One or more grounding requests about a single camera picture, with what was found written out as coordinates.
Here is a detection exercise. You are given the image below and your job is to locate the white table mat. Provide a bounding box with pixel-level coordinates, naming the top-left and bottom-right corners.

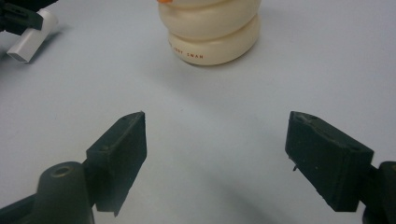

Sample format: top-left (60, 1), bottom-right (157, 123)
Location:
top-left (0, 0), bottom-right (396, 224)

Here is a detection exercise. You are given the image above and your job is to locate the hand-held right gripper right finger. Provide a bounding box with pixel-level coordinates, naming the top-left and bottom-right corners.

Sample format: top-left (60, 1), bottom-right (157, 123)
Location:
top-left (284, 110), bottom-right (375, 213)

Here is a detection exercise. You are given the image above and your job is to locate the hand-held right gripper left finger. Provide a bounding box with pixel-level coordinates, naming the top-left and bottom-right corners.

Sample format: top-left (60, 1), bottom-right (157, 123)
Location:
top-left (85, 110), bottom-right (148, 217)

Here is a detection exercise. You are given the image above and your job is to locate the cream ribbed pen holder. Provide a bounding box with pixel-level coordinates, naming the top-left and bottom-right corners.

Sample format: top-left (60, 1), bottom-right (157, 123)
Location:
top-left (157, 0), bottom-right (262, 66)

